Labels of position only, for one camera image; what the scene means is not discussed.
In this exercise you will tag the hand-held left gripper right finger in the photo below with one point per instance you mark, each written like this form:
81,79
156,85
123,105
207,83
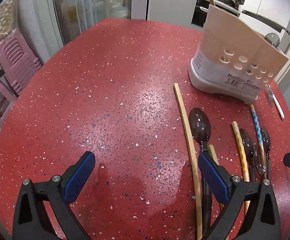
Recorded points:
213,177

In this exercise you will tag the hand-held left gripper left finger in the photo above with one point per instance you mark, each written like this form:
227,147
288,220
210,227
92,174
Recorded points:
79,172

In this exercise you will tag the small dark translucent spoon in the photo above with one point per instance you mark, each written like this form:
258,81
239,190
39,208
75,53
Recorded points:
259,160
265,137
246,142

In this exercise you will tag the yellow patterned chopstick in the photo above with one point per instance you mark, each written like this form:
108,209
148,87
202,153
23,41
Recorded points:
240,145

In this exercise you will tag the large dark metal spoon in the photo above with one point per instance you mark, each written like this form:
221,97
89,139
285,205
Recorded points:
199,125

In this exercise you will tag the blue patterned chopstick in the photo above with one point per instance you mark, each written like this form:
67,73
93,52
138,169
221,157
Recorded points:
256,120

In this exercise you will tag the beige plastic utensil holder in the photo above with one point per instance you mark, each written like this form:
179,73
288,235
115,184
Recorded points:
225,42

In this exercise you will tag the stack of pink plastic stools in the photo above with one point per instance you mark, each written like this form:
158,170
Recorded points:
17,57

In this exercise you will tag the built-in black oven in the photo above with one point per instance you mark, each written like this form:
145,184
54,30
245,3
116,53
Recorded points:
200,12

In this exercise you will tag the glass door cabinet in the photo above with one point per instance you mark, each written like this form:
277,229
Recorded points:
89,2

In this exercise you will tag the clear bag of beige goods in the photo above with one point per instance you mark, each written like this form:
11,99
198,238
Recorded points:
4,17

